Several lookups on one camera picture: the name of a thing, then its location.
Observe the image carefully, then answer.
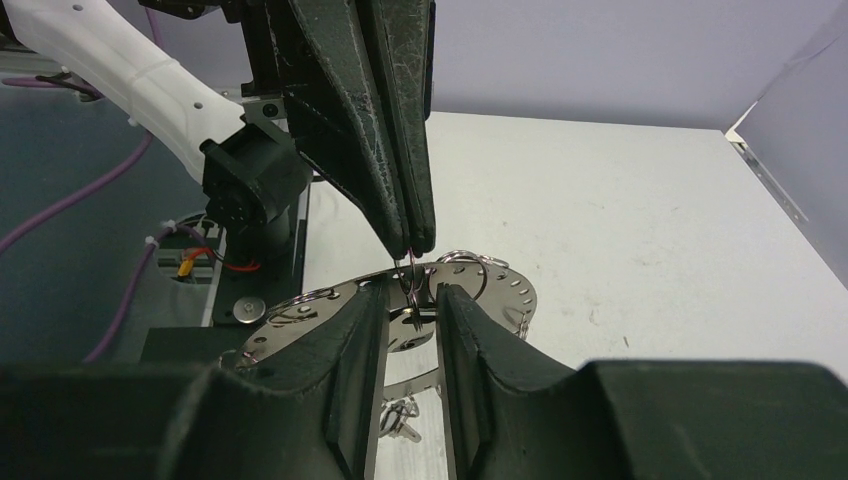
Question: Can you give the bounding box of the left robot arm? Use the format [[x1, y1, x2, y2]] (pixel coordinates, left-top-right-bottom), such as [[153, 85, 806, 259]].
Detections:
[[1, 1, 436, 259]]

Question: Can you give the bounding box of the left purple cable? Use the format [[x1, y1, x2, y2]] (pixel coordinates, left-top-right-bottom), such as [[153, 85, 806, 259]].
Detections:
[[0, 6, 213, 364]]

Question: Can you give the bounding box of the aluminium table frame rail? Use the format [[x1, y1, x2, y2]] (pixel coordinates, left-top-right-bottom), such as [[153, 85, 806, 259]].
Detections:
[[725, 130, 809, 226]]

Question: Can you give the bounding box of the metal disc keyring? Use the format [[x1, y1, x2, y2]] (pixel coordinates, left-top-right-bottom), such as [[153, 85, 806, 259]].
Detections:
[[219, 250, 536, 409]]

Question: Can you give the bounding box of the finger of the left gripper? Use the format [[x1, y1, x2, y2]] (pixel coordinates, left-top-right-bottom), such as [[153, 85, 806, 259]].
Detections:
[[357, 1, 436, 255], [268, 1, 411, 259]]

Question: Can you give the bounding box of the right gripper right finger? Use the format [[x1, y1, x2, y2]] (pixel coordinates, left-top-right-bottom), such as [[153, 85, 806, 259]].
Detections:
[[437, 284, 847, 479]]

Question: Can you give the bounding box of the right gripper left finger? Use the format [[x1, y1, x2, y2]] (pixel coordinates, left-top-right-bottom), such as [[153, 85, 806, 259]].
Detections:
[[1, 283, 389, 479]]

